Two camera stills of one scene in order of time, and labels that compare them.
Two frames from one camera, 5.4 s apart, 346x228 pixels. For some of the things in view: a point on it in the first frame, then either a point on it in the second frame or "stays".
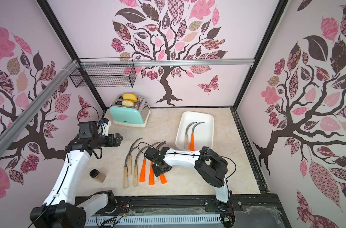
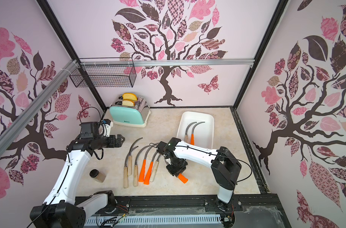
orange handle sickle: (192, 148) stays
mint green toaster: (136, 116) stays
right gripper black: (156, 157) -> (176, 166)
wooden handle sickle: (186, 143) stays
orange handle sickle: (162, 175) -> (183, 179)
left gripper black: (110, 143) stays
